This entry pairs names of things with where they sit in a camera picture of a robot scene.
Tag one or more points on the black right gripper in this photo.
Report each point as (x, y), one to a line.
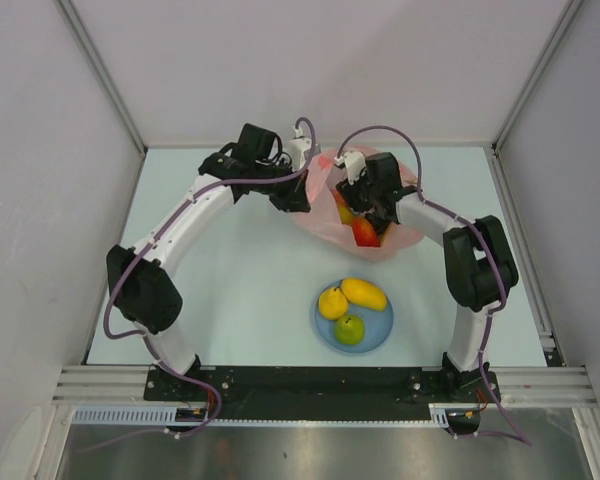
(350, 193)

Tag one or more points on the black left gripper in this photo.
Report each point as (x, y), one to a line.
(294, 199)

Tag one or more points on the red orange fake mango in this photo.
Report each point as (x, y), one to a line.
(364, 233)

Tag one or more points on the pink plastic bag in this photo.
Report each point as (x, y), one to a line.
(323, 220)

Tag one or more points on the yellow fake mango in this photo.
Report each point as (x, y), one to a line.
(364, 294)

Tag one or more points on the yellow fake pear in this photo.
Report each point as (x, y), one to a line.
(332, 303)

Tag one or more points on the blue plastic bowl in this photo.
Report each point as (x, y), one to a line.
(378, 326)

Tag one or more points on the green fake pear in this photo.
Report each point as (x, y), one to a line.
(349, 330)

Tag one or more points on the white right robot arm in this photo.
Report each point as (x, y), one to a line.
(479, 267)

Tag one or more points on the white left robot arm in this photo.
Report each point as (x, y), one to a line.
(143, 298)

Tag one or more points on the fake watermelon slice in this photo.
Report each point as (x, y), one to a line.
(339, 200)

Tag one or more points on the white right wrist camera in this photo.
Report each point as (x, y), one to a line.
(353, 162)

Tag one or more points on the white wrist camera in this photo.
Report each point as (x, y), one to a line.
(353, 162)
(301, 150)

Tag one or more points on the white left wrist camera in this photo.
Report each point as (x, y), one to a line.
(301, 150)

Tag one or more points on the white slotted cable duct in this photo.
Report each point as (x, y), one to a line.
(139, 415)

